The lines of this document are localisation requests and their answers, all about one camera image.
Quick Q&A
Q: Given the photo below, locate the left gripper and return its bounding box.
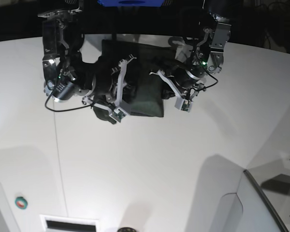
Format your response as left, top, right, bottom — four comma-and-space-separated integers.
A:
150, 68, 207, 102

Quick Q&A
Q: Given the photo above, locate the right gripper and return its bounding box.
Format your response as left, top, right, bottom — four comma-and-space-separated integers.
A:
81, 55, 136, 114

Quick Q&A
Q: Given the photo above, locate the dark green t-shirt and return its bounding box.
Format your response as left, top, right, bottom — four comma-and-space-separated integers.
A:
91, 40, 176, 124

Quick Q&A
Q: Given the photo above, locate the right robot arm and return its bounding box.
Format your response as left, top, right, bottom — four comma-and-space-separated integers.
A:
38, 0, 136, 116

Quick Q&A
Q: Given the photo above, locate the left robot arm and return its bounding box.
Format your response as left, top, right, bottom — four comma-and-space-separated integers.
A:
154, 0, 244, 103

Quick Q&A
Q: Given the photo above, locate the blue box with oval hole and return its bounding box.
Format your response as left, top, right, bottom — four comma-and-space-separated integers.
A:
98, 0, 164, 7

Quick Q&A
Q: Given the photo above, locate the black round knob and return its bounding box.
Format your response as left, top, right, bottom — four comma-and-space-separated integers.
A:
117, 227, 137, 232

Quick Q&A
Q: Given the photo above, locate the red green emergency button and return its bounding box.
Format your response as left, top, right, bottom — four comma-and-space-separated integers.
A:
14, 196, 28, 210

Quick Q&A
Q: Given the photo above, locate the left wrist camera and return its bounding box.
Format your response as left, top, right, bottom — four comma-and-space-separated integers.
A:
175, 97, 193, 113

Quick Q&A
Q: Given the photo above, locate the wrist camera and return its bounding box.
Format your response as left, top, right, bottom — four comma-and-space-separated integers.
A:
110, 101, 131, 123
175, 97, 193, 113

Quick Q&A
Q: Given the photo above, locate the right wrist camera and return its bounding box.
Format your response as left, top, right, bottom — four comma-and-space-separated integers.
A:
110, 101, 131, 123

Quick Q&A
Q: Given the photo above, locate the grey metal rail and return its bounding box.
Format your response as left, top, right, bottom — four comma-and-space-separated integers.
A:
244, 170, 289, 232

